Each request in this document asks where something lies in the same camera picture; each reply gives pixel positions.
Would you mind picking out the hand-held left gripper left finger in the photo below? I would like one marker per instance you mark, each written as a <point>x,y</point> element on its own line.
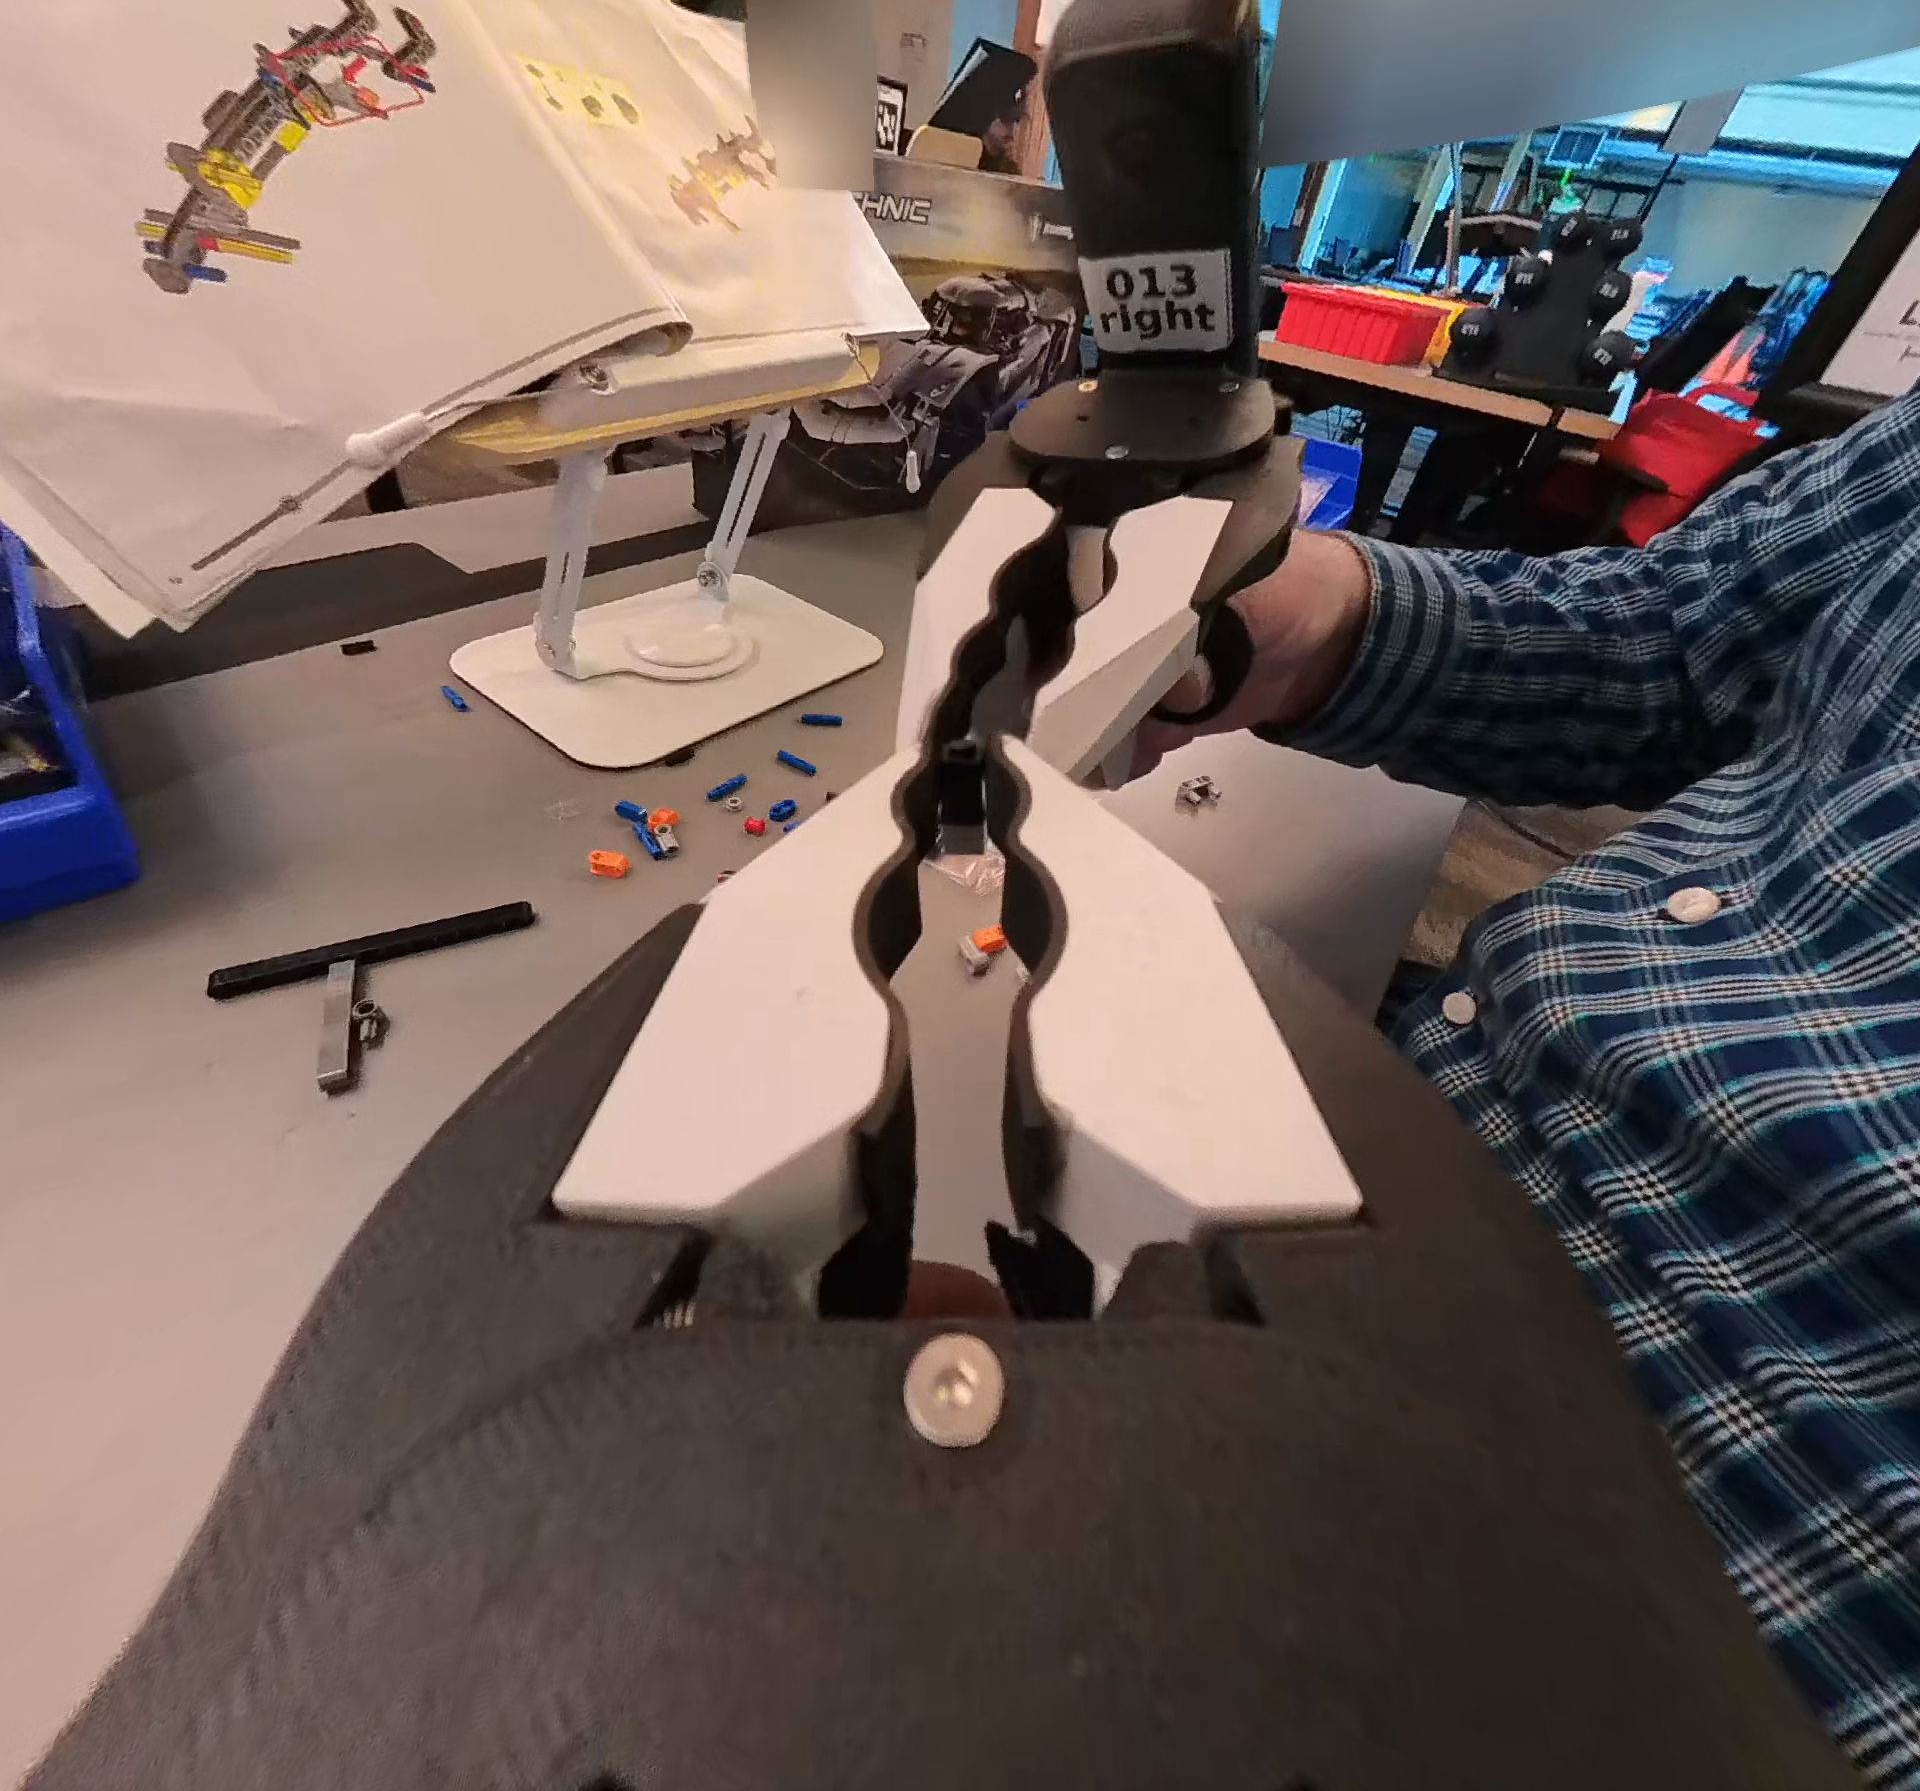
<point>720,1071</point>

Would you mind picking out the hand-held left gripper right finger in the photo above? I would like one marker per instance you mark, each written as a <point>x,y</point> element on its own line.
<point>1184,1071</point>

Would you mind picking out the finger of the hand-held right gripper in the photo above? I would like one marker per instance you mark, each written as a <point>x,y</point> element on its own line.
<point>959,590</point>
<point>1141,622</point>

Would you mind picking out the small black lego connector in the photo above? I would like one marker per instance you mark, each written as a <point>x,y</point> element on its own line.
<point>959,792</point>

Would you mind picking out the person's right forearm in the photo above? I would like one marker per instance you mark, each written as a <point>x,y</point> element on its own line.
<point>1576,622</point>

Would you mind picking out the grey lego connector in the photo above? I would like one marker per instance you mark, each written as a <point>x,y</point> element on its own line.
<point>1196,792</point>

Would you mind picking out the orange and grey lego piece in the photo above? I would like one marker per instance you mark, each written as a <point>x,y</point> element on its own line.
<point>981,951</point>

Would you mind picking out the group of small lego pins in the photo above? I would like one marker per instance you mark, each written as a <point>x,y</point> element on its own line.
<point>795,763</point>

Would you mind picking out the lego box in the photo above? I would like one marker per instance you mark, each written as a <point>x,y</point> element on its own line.
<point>959,352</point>

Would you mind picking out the long black lego beam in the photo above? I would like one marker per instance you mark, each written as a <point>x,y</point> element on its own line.
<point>418,930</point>

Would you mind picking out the tiny grey lego bush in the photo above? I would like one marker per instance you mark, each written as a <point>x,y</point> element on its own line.
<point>372,1024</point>

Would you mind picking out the grey lego beam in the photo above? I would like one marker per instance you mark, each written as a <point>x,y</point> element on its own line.
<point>338,1041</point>

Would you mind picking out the bags of lego parts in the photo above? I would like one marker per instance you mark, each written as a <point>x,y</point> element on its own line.
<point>24,756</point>

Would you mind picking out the person's right hand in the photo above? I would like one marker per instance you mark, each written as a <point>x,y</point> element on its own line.
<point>1305,636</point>

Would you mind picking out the black tablet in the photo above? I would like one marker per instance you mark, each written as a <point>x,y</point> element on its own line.
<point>981,96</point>

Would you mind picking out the small blue parts bin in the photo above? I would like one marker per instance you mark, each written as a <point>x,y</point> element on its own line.
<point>1335,485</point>

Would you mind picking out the printed tag card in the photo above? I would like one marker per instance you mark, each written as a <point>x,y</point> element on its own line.
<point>893,118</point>

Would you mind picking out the red storage bin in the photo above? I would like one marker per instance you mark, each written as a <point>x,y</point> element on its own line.
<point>1350,321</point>

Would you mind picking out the white book stand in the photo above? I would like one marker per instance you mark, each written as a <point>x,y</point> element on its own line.
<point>705,695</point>

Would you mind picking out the wooden table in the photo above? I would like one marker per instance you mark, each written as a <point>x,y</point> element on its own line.
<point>1425,389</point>

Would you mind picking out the black equipment rack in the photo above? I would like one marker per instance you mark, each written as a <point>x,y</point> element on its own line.
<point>1544,306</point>

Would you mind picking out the person's plaid shirt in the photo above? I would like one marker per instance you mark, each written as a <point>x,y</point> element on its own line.
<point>1725,1071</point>

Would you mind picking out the red bag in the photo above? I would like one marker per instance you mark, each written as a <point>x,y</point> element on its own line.
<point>1679,456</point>

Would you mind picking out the blue storage bin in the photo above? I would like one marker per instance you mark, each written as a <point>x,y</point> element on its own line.
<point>75,831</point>

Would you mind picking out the instruction book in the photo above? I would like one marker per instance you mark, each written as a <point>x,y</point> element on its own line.
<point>375,172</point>

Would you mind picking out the white sign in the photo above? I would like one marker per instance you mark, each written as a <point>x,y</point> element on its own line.
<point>1883,321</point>

